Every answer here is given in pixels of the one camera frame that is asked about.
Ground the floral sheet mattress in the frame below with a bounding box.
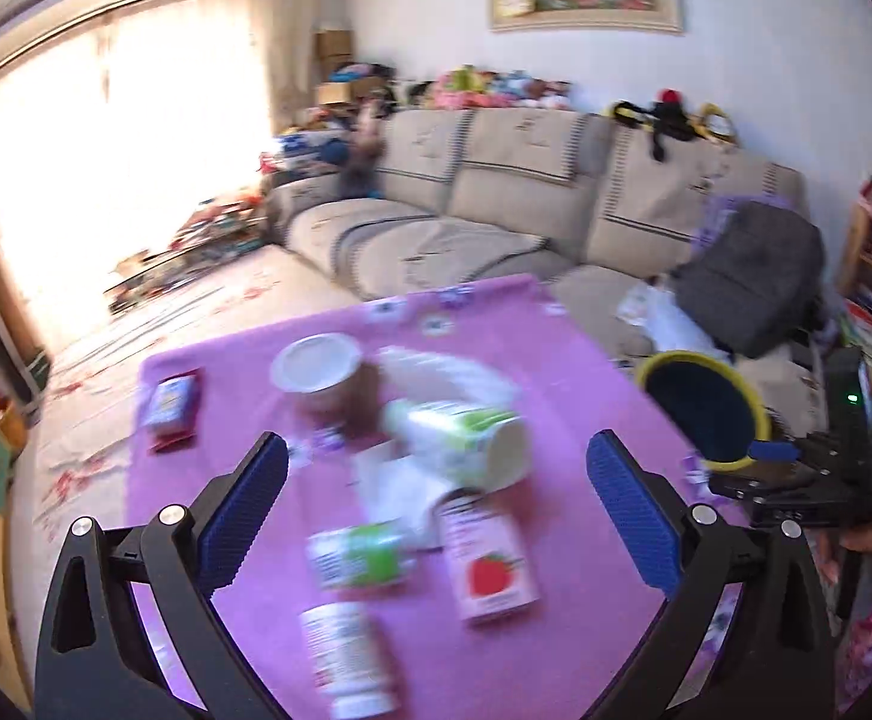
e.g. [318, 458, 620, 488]
[31, 246, 366, 567]

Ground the white plastic bag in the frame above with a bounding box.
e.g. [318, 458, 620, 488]
[616, 281, 731, 359]

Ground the white red label bottle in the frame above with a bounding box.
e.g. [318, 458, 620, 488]
[299, 601, 399, 720]

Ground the clear plastic bag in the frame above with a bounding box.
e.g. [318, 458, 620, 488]
[376, 345, 523, 421]

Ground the blue bin with yellow rim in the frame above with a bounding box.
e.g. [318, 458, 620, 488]
[635, 351, 773, 472]

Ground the sheer white curtain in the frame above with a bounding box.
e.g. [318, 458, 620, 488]
[0, 0, 313, 331]

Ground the yellow white plush toy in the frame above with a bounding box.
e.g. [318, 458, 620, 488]
[694, 103, 742, 149]

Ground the purple floral tablecloth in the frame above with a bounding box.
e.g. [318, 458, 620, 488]
[125, 274, 753, 720]

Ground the dark grey cushion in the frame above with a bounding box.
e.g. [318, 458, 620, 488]
[338, 141, 390, 200]

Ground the dark red cloth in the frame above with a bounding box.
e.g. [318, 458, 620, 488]
[143, 367, 206, 455]

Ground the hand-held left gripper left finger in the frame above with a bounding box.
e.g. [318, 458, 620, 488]
[35, 431, 291, 720]

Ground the blue starred storage box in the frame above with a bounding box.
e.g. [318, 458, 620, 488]
[277, 131, 348, 167]

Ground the green label can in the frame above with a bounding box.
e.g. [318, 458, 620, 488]
[307, 521, 416, 592]

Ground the strawberry drink carton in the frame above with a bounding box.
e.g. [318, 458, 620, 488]
[436, 487, 542, 625]

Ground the white round cup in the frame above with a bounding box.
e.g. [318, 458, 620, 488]
[269, 333, 384, 436]

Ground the row of plush toys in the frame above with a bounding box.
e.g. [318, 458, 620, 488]
[406, 64, 576, 113]

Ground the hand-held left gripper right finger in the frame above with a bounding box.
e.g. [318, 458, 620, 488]
[586, 429, 838, 720]

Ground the beige sofa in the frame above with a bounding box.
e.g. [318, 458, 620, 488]
[263, 109, 827, 395]

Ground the purple cloth bag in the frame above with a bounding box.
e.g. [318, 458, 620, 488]
[694, 193, 791, 256]

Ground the white paper sheet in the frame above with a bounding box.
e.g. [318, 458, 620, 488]
[351, 442, 452, 550]

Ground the grey backpack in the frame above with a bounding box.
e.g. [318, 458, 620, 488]
[668, 200, 825, 357]

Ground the green white paper cup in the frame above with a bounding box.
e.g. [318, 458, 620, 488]
[383, 399, 531, 492]

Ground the black red plush toy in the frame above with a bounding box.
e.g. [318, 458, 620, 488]
[607, 90, 701, 162]

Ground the cardboard box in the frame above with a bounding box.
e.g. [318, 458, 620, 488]
[316, 30, 354, 77]
[314, 81, 366, 109]

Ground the blue tissue packet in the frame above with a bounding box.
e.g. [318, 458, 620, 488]
[140, 375, 201, 432]

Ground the cluttered glass table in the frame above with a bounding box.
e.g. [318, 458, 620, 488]
[108, 193, 273, 314]

